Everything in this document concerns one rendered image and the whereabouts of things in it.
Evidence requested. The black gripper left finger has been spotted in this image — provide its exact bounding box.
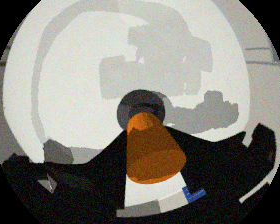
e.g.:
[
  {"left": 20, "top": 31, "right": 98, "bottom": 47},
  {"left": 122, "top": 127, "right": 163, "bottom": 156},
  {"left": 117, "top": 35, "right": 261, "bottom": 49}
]
[{"left": 42, "top": 129, "right": 128, "bottom": 210}]

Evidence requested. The orange tapered knob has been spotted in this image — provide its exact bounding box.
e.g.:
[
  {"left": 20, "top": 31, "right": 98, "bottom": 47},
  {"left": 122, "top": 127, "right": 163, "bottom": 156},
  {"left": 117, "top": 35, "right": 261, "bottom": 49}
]
[{"left": 127, "top": 112, "right": 187, "bottom": 185}]

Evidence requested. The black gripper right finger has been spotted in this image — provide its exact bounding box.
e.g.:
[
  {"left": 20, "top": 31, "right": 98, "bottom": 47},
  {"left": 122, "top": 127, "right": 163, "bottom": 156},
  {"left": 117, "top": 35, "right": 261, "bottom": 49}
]
[{"left": 164, "top": 125, "right": 246, "bottom": 194}]

